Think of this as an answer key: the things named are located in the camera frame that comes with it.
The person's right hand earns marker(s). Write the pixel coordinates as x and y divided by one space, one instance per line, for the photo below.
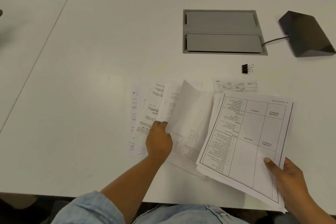
291 184

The person's left hand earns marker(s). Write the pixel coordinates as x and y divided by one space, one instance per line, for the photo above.
158 143

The pile of printed paper sheets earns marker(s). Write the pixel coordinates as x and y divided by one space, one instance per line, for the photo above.
147 108

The grid paper sheet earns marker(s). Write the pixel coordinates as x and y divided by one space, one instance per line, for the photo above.
191 111

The bordered timetable paper sheet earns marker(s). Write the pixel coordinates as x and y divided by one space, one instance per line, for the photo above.
252 132

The black binder clip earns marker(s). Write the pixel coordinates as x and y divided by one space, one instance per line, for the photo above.
245 69

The person's left forearm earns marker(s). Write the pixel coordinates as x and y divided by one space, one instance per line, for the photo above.
131 189

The light blue jeans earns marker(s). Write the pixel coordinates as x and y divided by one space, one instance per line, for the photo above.
178 216

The light blue denim sleeve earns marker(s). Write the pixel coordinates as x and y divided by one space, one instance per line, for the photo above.
86 210

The white table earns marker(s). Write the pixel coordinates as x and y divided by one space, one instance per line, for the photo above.
78 74

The dark grey chair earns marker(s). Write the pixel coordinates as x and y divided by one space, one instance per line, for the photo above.
59 210

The black wedge-shaped device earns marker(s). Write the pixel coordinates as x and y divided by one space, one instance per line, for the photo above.
304 32

